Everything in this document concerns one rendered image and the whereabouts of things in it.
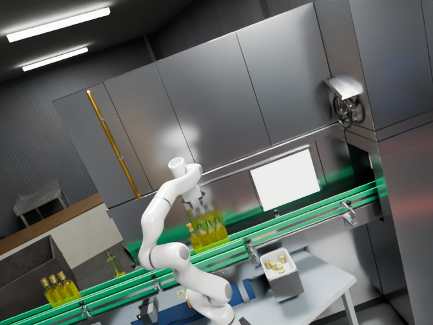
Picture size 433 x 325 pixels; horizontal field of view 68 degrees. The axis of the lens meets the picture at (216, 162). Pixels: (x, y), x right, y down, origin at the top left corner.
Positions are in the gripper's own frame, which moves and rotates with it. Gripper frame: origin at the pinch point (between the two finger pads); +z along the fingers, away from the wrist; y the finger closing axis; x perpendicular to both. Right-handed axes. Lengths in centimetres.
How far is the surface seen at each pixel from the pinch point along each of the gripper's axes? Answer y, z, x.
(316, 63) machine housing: -96, -31, -46
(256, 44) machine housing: -64, -53, -53
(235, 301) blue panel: 1, 70, 22
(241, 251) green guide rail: -13.7, 38.7, 11.2
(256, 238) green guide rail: -25, 44, 3
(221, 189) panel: -15.3, 17.8, -23.7
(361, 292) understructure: -87, 134, 14
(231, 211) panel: -15.9, 34.3, -17.7
